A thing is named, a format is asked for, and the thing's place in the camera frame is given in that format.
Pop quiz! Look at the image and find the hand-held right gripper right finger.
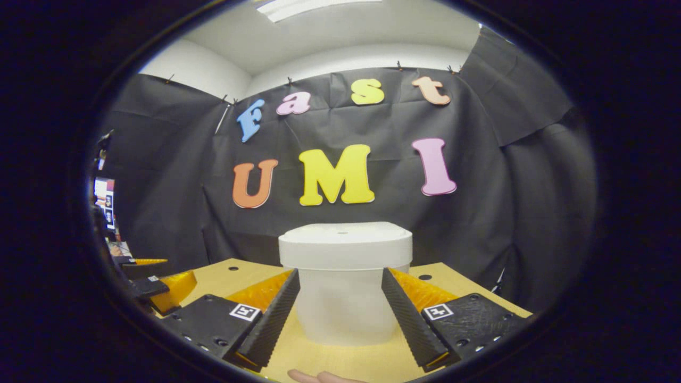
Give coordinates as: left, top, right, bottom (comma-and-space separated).
381, 267, 533, 373

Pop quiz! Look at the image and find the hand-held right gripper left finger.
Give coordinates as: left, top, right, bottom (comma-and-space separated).
160, 269, 301, 372

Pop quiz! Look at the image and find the white desktop garbage bin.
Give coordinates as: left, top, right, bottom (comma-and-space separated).
278, 222, 413, 346

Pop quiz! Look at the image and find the wooden desktop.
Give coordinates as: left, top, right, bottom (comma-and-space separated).
154, 258, 533, 383

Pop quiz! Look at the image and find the computer monitor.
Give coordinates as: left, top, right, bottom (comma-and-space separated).
93, 177, 116, 230

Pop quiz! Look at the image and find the black backdrop cloth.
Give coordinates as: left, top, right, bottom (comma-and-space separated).
93, 27, 599, 314

